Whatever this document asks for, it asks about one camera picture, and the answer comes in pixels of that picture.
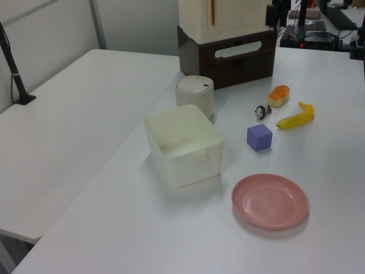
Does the cream toy cabinet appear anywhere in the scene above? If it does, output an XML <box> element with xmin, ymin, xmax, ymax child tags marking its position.
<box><xmin>178</xmin><ymin>0</ymin><xmax>279</xmax><ymax>45</ymax></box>

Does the black upright stand pole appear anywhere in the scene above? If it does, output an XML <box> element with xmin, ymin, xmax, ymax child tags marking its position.
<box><xmin>297</xmin><ymin>0</ymin><xmax>309</xmax><ymax>27</ymax></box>

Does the black clamped camera pole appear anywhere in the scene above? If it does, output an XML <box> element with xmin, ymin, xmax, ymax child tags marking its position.
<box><xmin>0</xmin><ymin>21</ymin><xmax>37</xmax><ymax>106</ymax></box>

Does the brown drawer unit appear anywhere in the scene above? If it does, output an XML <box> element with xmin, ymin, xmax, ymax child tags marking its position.
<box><xmin>177</xmin><ymin>25</ymin><xmax>277</xmax><ymax>91</ymax></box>

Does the small white lidded bin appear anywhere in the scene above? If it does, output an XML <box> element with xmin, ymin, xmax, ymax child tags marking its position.
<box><xmin>175</xmin><ymin>75</ymin><xmax>214</xmax><ymax>119</ymax></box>

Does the purple cube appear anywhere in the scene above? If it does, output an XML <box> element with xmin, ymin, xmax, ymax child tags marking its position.
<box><xmin>246</xmin><ymin>123</ymin><xmax>273</xmax><ymax>152</ymax></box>

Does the small toy panda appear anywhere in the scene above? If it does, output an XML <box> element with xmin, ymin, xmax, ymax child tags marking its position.
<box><xmin>254</xmin><ymin>104</ymin><xmax>273</xmax><ymax>122</ymax></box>

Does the yellow toy banana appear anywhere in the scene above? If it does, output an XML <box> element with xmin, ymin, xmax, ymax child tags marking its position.
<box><xmin>275</xmin><ymin>102</ymin><xmax>315</xmax><ymax>130</ymax></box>

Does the pink plastic plate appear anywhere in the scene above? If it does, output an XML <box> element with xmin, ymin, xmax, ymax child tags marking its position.
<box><xmin>231</xmin><ymin>173</ymin><xmax>309</xmax><ymax>231</ymax></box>

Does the dark Franka gripper body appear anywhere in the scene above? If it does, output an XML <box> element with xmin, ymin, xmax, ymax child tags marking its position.
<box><xmin>272</xmin><ymin>0</ymin><xmax>291</xmax><ymax>14</ymax></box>

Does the white open storage box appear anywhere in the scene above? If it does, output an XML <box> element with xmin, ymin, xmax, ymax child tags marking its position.
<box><xmin>143</xmin><ymin>104</ymin><xmax>225</xmax><ymax>189</ymax></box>

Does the black table clamp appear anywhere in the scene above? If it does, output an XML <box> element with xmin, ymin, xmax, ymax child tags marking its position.
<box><xmin>349</xmin><ymin>27</ymin><xmax>365</xmax><ymax>61</ymax></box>

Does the orange toy bread loaf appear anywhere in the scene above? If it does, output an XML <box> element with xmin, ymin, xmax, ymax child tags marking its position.
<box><xmin>266</xmin><ymin>85</ymin><xmax>291</xmax><ymax>108</ymax></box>

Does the brown flat notebook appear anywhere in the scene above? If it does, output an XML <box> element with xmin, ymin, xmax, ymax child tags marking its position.
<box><xmin>288</xmin><ymin>10</ymin><xmax>326</xmax><ymax>31</ymax></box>

